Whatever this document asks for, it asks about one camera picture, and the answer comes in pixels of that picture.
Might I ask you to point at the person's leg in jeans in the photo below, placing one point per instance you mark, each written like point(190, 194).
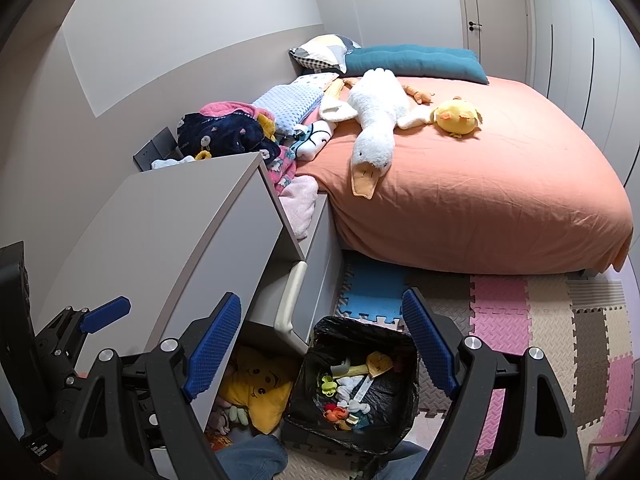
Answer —
point(250, 460)
point(400, 462)

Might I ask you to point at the green frog toy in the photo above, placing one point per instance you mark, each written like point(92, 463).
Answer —
point(328, 385)

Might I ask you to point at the ochre yellow cloth piece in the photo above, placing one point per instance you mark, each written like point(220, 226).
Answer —
point(266, 125)

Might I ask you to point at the black wall socket panel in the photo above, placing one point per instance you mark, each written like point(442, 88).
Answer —
point(150, 152)

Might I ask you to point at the small white cloth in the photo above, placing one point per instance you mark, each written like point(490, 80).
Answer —
point(167, 163)

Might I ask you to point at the navy printed blanket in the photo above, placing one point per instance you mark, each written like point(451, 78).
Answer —
point(225, 132)

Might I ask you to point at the white door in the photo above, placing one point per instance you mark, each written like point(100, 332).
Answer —
point(495, 10)

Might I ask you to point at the yellow star plush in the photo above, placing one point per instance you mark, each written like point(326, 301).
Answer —
point(255, 385)

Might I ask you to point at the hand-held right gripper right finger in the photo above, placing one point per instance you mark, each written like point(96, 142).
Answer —
point(430, 342)

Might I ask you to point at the white printed cloth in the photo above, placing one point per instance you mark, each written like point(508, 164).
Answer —
point(315, 145)

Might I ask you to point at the orange plastic toy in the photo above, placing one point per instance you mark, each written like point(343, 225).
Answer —
point(335, 414)

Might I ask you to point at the pale plush toy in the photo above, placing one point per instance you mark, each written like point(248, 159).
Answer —
point(232, 415)

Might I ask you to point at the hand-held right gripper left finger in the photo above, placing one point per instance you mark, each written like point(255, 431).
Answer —
point(212, 347)

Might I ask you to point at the foam floor mats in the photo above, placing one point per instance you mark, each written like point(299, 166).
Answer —
point(545, 310)

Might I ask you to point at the pale pink fleece cloth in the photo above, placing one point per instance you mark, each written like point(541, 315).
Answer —
point(300, 205)

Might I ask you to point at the person's right leg in jeans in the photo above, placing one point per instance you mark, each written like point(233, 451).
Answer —
point(400, 462)

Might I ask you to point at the pink cartoon print cloth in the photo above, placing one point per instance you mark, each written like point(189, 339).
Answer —
point(284, 170)

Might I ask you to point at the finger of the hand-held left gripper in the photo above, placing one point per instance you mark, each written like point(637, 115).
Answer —
point(105, 314)

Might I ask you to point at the pink blanket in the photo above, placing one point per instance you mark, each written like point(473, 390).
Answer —
point(225, 108)

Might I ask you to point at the white drawer cabinet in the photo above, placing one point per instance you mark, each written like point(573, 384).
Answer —
point(322, 270)

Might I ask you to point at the patchwork checked pillow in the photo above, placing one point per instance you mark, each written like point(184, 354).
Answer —
point(325, 50)

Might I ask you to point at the teal long pillow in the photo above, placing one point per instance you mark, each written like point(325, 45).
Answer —
point(415, 62)

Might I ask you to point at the person's left leg in jeans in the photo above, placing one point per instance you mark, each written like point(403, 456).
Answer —
point(250, 460)

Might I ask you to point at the bin with black bag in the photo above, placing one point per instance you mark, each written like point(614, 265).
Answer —
point(395, 395)

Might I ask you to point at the white wardrobe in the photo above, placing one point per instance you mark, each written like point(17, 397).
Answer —
point(575, 60)

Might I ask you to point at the bed with orange sheet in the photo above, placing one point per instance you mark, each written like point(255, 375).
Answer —
point(500, 200)

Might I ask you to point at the beige chair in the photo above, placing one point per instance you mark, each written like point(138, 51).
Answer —
point(290, 300)

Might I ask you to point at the yellow duck plush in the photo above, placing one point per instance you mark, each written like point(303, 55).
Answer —
point(455, 117)

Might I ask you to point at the white goose plush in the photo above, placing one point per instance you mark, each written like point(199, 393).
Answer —
point(375, 110)

